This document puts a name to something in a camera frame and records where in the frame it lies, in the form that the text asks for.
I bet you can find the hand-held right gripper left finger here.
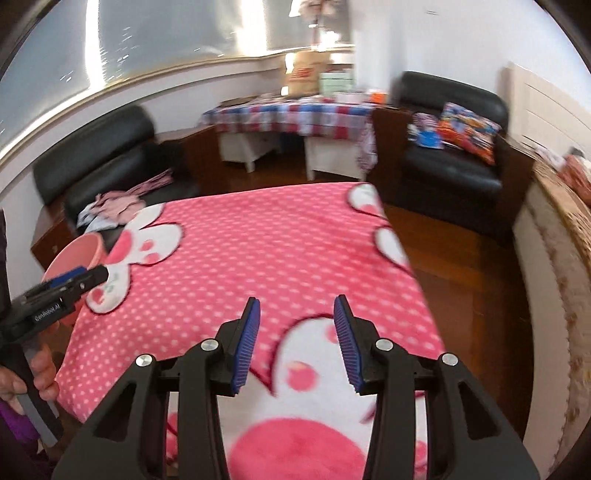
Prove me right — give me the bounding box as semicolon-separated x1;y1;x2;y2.
51;296;262;480

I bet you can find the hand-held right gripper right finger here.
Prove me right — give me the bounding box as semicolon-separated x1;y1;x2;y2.
333;294;541;480

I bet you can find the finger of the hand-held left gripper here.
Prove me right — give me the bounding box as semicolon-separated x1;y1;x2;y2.
60;267;110;301
44;265;90;289

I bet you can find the pink plastic basin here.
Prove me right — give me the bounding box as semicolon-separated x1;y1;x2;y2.
41;234;109;326

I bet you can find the person's left hand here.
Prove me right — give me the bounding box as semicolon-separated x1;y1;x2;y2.
0;346;61;411

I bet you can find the white blue garment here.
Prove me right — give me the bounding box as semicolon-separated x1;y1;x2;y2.
76;205;118;232

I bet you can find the pink polka dot blanket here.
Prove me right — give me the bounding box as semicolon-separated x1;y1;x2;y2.
55;182;446;480

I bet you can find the striped dark pink garment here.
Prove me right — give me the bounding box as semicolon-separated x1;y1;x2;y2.
129;168;174;195

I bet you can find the black leather armchair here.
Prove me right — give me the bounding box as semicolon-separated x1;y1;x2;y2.
372;71;536;241
31;105;218;259

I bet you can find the white table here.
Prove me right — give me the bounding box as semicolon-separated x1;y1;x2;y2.
218;131;368;182

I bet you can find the bed mattress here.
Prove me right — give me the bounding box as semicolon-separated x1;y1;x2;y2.
512;152;591;467

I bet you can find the patterned cloth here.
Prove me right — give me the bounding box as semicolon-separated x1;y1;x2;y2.
409;112;441;139

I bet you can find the checkered cloth table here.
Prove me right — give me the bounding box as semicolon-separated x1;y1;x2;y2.
201;95;377;174

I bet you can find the grey window blind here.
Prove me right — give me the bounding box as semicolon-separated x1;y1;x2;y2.
0;0;356;153

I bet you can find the colourful printed cushion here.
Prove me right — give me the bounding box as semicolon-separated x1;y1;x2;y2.
436;102;502;165

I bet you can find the green box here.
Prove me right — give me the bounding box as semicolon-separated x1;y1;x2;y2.
318;71;355;97

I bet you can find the brown paper bag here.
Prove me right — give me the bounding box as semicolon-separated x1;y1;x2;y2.
284;51;331;97

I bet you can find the white headboard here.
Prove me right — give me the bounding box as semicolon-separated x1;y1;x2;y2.
505;62;591;160

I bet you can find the wooden coat stand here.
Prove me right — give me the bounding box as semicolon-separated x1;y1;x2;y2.
288;0;347;51

